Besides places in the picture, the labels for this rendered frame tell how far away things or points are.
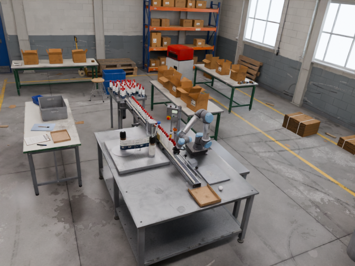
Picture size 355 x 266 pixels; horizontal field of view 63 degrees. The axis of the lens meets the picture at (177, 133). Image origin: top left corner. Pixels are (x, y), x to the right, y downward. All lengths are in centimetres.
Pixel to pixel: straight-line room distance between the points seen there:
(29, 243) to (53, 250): 33
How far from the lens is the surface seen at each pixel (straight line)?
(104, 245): 393
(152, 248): 357
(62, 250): 398
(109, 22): 1105
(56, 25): 1084
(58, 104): 573
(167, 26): 1089
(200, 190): 340
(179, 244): 362
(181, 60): 923
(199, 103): 551
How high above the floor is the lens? 292
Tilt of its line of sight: 27 degrees down
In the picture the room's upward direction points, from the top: 4 degrees clockwise
